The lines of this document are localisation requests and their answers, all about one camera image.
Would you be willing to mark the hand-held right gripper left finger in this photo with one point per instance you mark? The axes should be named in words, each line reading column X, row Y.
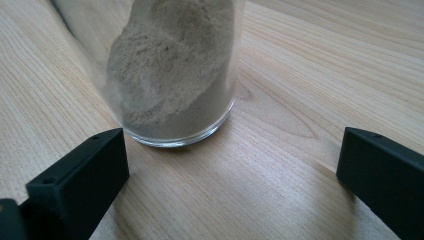
column 76, row 180

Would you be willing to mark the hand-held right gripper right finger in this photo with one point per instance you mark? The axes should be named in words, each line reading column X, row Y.
column 386, row 176

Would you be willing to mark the white-lidded glass powder jar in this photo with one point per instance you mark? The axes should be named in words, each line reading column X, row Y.
column 173, row 66

